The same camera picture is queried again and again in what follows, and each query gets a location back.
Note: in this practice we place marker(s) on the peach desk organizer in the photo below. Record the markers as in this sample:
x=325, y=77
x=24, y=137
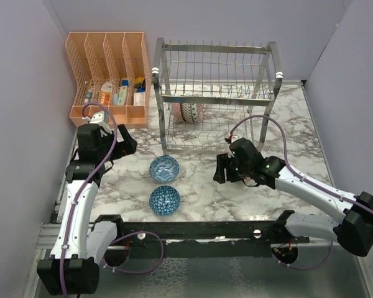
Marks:
x=111, y=68

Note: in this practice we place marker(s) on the blue triangle bowl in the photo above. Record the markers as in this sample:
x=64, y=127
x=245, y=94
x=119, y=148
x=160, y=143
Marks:
x=164, y=200

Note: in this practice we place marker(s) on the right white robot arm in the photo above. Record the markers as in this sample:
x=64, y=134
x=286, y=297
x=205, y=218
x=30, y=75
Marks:
x=348, y=218

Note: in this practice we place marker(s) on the blue floral bowl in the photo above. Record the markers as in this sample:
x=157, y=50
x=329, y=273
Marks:
x=164, y=169

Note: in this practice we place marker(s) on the pink circle pattern bowl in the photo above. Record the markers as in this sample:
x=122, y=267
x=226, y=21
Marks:
x=197, y=112

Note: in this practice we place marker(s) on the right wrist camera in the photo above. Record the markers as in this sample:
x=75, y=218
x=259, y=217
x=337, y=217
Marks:
x=229, y=139

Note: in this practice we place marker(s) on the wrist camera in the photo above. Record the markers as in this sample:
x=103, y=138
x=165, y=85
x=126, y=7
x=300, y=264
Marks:
x=100, y=118
x=229, y=139

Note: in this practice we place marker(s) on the steel dish rack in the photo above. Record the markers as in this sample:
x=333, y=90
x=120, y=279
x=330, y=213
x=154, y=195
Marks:
x=231, y=81

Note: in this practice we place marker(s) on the small bottle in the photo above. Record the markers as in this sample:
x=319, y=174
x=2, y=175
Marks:
x=88, y=97

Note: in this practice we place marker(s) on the orange white box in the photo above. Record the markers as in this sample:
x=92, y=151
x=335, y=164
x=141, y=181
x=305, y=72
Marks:
x=105, y=93

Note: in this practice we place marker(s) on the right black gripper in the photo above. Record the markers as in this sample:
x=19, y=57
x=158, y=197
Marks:
x=224, y=161

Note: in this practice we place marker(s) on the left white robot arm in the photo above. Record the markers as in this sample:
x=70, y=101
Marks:
x=72, y=267

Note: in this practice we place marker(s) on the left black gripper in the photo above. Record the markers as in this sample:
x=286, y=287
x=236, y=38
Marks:
x=126, y=146

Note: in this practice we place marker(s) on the brown patterned bowl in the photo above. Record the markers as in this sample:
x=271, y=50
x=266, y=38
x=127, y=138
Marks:
x=186, y=112

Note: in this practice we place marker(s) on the yellow black item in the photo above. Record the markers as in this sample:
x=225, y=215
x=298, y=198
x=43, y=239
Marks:
x=139, y=82

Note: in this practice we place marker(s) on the white label box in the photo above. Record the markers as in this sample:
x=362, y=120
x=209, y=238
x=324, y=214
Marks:
x=139, y=99

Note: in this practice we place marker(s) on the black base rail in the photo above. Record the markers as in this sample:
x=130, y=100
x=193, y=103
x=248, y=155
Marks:
x=186, y=239

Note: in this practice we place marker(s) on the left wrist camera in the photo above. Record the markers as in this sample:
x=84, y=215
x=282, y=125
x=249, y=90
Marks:
x=100, y=118

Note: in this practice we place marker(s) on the green white box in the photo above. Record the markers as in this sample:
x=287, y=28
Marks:
x=120, y=97

